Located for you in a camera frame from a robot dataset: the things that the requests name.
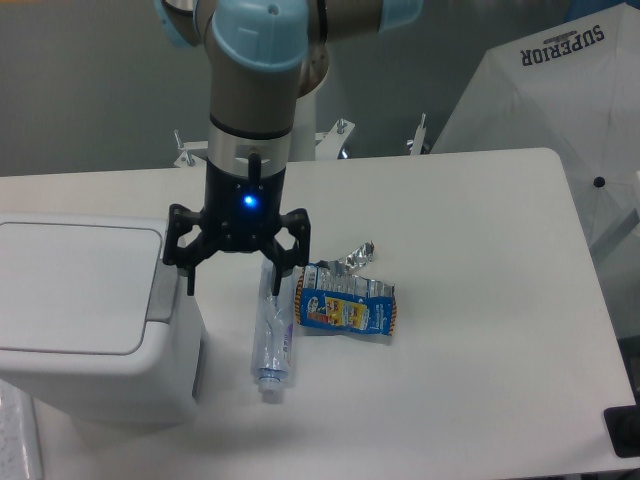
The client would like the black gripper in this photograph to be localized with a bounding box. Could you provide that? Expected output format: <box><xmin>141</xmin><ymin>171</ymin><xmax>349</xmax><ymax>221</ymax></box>
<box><xmin>162</xmin><ymin>163</ymin><xmax>311</xmax><ymax>296</ymax></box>

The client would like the white push-lid trash can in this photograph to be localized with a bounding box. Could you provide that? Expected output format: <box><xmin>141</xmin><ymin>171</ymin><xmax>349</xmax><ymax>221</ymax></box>
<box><xmin>1</xmin><ymin>212</ymin><xmax>207</xmax><ymax>424</ymax></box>

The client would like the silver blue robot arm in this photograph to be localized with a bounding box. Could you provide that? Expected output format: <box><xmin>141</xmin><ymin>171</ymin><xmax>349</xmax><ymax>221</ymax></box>
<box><xmin>155</xmin><ymin>1</ymin><xmax>423</xmax><ymax>293</ymax></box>

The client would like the blue foil snack wrapper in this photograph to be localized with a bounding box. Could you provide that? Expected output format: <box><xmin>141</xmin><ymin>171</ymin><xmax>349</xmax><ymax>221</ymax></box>
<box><xmin>294</xmin><ymin>241</ymin><xmax>397</xmax><ymax>336</ymax></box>

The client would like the clear crushed plastic bottle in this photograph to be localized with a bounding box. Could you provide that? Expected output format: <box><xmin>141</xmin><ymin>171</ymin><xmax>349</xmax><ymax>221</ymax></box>
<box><xmin>251</xmin><ymin>259</ymin><xmax>295</xmax><ymax>404</ymax></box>

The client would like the white superior umbrella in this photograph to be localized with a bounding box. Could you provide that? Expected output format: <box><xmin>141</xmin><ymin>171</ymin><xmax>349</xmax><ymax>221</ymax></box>
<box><xmin>433</xmin><ymin>3</ymin><xmax>639</xmax><ymax>244</ymax></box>

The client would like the black device at edge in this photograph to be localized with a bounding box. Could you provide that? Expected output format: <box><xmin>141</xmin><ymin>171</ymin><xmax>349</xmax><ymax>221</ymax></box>
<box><xmin>604</xmin><ymin>405</ymin><xmax>639</xmax><ymax>458</ymax></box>

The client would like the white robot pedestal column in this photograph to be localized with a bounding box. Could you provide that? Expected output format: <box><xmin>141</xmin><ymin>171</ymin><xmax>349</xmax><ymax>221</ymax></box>
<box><xmin>289</xmin><ymin>93</ymin><xmax>316</xmax><ymax>162</ymax></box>

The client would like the white metal base frame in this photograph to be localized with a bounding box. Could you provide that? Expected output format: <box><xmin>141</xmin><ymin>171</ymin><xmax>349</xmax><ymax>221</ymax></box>
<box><xmin>173</xmin><ymin>114</ymin><xmax>432</xmax><ymax>168</ymax></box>

